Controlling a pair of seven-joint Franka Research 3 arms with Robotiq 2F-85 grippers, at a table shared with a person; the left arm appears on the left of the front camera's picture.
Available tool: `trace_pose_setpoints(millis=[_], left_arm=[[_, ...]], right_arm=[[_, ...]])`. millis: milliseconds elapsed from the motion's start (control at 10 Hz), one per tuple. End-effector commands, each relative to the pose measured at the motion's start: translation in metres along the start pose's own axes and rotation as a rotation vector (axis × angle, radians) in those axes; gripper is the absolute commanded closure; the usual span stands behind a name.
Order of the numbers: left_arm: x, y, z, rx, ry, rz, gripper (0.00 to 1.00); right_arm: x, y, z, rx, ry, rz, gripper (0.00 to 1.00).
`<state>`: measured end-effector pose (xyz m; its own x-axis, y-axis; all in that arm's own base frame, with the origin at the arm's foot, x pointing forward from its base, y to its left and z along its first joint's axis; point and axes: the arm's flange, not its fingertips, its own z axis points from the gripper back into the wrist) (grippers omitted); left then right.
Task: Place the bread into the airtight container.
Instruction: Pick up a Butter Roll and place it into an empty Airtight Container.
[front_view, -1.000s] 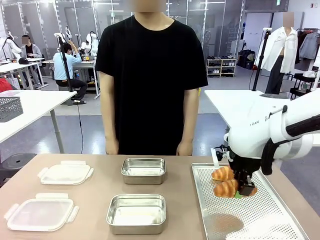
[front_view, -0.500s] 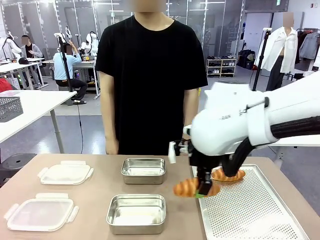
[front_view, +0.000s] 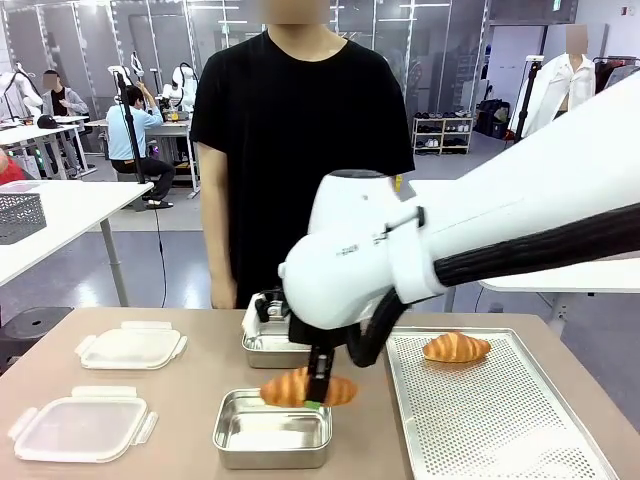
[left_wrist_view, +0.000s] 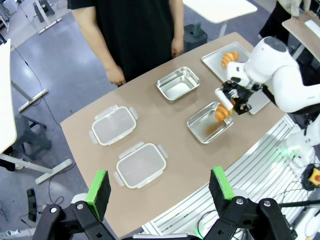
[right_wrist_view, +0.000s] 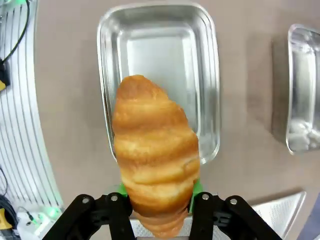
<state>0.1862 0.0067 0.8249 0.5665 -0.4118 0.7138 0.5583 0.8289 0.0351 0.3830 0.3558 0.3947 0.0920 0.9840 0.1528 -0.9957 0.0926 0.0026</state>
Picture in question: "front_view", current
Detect white table with grey leg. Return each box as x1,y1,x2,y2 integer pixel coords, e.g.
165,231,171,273
0,178,155,307

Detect perforated metal baking tray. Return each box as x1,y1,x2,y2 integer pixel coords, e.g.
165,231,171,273
385,327,621,480

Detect person in black t-shirt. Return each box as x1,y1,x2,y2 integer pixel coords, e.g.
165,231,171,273
189,22,417,310

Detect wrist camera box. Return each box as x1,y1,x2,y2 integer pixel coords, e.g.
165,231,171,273
254,287,292,322

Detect black corrugated cable bundle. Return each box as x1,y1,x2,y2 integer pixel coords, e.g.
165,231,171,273
348,197,640,369

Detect seated person light blue shirt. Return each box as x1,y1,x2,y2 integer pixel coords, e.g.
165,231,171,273
106,84,176,210

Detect white table with cable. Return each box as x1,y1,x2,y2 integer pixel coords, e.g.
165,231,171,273
477,249,640,334

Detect person in red shirt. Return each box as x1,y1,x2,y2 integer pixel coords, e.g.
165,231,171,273
0,149,32,187

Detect stainless steel rectangular container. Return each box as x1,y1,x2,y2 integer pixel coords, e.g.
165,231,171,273
241,293,314,370
212,388,334,470

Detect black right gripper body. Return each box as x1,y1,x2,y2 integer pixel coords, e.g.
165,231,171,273
288,314,352,350

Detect black round stool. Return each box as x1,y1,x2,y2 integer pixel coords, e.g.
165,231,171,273
0,306,75,374

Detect wooden shoe rack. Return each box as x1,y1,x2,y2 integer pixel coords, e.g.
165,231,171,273
412,115,475,156

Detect mannequin with white shirt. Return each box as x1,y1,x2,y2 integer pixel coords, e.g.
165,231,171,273
507,24,599,140

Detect grey mesh basket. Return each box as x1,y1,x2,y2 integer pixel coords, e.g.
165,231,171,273
0,192,48,246

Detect golden brown croissant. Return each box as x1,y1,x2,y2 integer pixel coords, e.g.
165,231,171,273
260,367,360,407
422,331,493,364

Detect seated person grey jacket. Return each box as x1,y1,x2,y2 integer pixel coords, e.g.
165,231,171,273
39,69,91,174

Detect clear plastic clip lid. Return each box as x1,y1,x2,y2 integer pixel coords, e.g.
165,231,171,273
74,321,189,371
7,385,159,462

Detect black bag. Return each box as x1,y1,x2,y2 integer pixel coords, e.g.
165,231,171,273
477,99,511,140

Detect person's right forearm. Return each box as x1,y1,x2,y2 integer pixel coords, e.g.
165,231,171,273
198,142,237,284

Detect black tripod stand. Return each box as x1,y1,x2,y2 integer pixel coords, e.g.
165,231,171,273
112,69,151,185

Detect person's right hand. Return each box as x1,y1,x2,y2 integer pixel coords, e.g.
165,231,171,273
211,274,239,310

